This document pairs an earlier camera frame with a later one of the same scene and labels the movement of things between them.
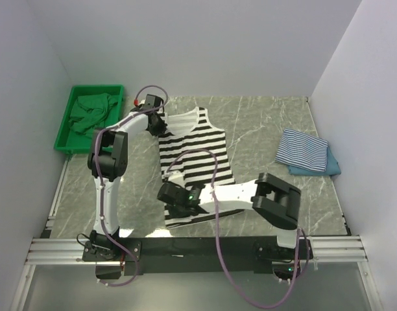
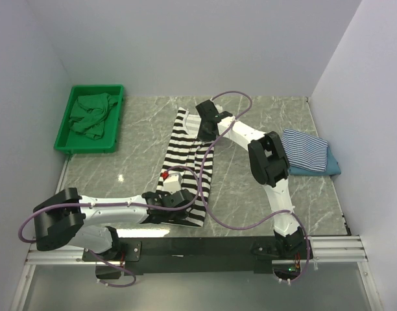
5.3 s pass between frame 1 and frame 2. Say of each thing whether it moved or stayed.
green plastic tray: stayed
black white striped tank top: moved
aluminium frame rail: stayed
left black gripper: moved
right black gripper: moved
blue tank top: stayed
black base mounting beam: stayed
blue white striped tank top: stayed
